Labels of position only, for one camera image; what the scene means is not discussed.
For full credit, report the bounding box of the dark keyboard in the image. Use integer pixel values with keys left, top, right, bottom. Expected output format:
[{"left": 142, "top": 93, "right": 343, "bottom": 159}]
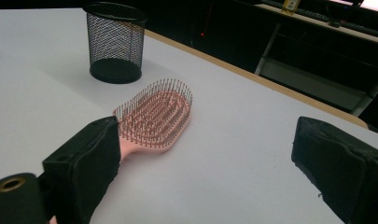
[{"left": 264, "top": 0, "right": 378, "bottom": 39}]

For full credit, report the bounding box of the yellow tag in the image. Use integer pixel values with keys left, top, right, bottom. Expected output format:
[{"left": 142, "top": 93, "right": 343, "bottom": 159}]
[{"left": 281, "top": 0, "right": 301, "bottom": 16}]

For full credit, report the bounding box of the white metal shelf rack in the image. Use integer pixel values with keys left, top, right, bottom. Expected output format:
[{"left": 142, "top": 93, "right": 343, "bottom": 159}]
[{"left": 254, "top": 21, "right": 378, "bottom": 118}]

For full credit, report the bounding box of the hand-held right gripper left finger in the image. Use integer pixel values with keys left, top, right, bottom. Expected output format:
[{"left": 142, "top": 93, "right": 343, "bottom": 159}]
[{"left": 42, "top": 115, "right": 121, "bottom": 224}]

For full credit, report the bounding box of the black mesh pen holder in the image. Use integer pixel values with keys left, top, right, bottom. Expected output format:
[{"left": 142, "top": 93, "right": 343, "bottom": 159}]
[{"left": 82, "top": 1, "right": 147, "bottom": 85}]

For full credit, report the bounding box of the pink hairbrush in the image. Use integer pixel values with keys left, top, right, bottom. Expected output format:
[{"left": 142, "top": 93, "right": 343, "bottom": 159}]
[{"left": 49, "top": 77, "right": 194, "bottom": 224}]

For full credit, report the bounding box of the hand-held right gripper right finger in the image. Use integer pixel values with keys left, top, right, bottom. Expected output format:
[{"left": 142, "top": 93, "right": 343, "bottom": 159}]
[{"left": 290, "top": 116, "right": 378, "bottom": 224}]

